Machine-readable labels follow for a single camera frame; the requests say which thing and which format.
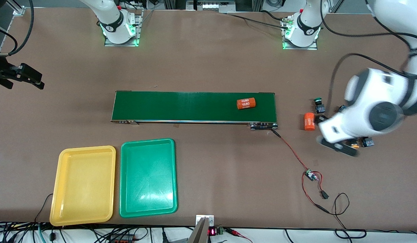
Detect orange cylinder printed 4680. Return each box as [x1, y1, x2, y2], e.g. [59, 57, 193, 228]
[236, 98, 256, 110]
[303, 113, 316, 131]

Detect red pigtail with black plug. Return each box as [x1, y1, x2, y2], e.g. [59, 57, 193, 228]
[315, 172, 329, 199]

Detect yellow plastic tray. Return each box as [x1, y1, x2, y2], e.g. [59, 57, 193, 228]
[49, 145, 117, 226]

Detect green conveyor belt unit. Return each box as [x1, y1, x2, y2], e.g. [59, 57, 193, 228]
[111, 90, 279, 131]

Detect red clip lead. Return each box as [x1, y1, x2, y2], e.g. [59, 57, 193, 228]
[225, 228, 252, 243]

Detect green plastic tray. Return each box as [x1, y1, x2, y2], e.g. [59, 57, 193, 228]
[119, 138, 178, 218]

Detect metal equipment rack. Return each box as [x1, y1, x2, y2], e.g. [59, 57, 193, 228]
[163, 0, 263, 14]

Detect black power strip red switches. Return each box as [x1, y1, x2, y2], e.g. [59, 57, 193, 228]
[109, 235, 136, 243]

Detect red black conveyor motor cable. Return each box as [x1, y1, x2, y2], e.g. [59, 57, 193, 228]
[271, 129, 310, 173]

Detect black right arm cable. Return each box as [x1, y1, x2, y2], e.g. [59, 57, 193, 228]
[0, 0, 34, 56]

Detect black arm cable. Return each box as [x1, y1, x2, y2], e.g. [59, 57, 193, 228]
[0, 0, 34, 56]
[320, 10, 417, 102]

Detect aluminium frame profile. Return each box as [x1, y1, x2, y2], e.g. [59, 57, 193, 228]
[6, 0, 27, 16]

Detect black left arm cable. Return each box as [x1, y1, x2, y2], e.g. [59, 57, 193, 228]
[320, 10, 417, 102]

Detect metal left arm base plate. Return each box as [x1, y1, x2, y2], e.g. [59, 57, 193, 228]
[282, 13, 319, 51]

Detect red black power supply cable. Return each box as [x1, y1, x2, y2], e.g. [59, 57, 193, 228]
[302, 172, 367, 238]

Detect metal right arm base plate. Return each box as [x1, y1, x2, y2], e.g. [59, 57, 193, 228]
[104, 9, 144, 47]

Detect long black table cable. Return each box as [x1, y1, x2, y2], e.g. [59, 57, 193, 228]
[225, 10, 291, 31]

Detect thin black curved cable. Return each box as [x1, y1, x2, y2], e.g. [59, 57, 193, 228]
[35, 193, 54, 223]

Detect small metal bracket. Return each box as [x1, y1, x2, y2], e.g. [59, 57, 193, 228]
[196, 215, 215, 226]

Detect grey wedge shaped mount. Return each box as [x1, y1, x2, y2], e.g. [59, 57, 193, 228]
[187, 217, 210, 243]

